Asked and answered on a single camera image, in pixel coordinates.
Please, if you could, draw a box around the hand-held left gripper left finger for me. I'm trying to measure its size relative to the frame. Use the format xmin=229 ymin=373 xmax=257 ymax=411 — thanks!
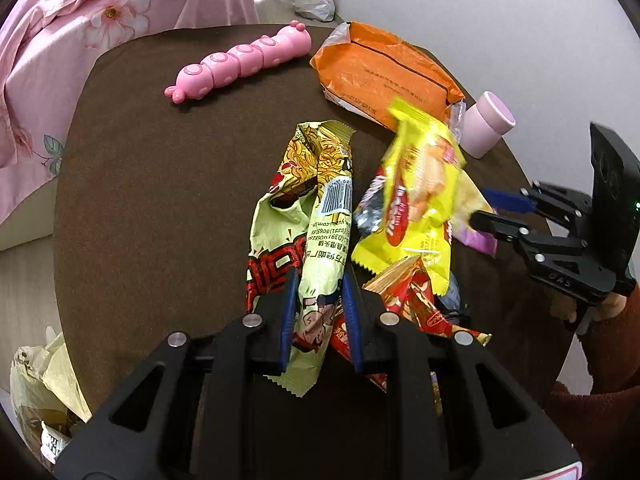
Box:
xmin=52 ymin=275 xmax=301 ymax=480

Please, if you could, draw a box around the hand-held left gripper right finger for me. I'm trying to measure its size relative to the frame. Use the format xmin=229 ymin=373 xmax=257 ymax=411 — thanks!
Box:
xmin=340 ymin=275 xmax=583 ymax=480

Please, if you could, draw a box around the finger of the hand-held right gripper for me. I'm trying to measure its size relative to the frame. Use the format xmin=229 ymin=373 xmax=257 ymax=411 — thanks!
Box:
xmin=482 ymin=186 xmax=543 ymax=215
xmin=470 ymin=210 xmax=536 ymax=242

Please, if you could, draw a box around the pink purple wrapper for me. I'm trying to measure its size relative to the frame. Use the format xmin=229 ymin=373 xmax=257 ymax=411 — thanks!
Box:
xmin=445 ymin=175 xmax=500 ymax=257

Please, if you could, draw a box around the yellow snack packet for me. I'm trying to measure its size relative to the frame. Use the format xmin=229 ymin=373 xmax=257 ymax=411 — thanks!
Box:
xmin=350 ymin=97 xmax=467 ymax=296

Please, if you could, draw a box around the yellow green noodle wrapper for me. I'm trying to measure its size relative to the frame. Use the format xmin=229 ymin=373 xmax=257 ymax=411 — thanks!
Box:
xmin=245 ymin=120 xmax=356 ymax=400

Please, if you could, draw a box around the yellow plastic trash bag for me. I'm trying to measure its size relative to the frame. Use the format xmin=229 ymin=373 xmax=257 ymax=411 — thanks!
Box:
xmin=10 ymin=325 xmax=93 ymax=466

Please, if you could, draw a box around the person's right hand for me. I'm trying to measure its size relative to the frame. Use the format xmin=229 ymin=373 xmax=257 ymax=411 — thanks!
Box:
xmin=550 ymin=294 xmax=628 ymax=333

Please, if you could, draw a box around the red gold snack wrapper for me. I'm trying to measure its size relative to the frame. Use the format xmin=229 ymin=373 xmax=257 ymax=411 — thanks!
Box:
xmin=362 ymin=254 xmax=493 ymax=347

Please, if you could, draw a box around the pink cup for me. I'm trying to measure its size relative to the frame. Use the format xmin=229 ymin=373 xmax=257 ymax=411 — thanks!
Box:
xmin=457 ymin=91 xmax=517 ymax=159

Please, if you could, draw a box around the dark purple snack wrapper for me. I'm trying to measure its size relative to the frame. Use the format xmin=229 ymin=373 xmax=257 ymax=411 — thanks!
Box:
xmin=352 ymin=162 xmax=401 ymax=236

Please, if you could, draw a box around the orange snack bag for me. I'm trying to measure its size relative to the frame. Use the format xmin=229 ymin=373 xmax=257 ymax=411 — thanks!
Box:
xmin=310 ymin=21 xmax=467 ymax=141

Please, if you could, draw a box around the brown tablecloth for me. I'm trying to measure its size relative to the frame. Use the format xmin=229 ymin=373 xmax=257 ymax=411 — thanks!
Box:
xmin=52 ymin=24 xmax=576 ymax=411

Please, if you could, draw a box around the pink caterpillar toy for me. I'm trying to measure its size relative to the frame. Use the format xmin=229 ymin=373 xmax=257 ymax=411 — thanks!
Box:
xmin=164 ymin=20 xmax=313 ymax=106

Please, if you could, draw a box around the pink floral bedsheet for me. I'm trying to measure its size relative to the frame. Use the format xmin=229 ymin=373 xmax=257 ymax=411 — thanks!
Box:
xmin=0 ymin=25 xmax=108 ymax=226

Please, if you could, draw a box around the pink floral duvet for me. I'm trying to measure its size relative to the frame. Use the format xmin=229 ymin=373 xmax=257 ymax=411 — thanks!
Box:
xmin=0 ymin=0 xmax=261 ymax=86

